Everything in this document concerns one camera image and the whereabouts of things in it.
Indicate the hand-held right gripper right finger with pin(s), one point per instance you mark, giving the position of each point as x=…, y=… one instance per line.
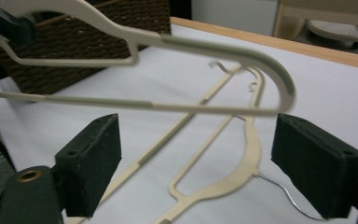
x=313, y=168

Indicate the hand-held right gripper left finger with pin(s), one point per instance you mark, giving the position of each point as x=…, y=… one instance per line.
x=90, y=161

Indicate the beige plastic clothes hanger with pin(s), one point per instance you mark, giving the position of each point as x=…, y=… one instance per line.
x=199, y=43
x=248, y=161

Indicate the brown woven basket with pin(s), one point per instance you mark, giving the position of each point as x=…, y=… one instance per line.
x=74, y=46

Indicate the office chair base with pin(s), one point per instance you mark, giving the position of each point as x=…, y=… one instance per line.
x=335, y=31

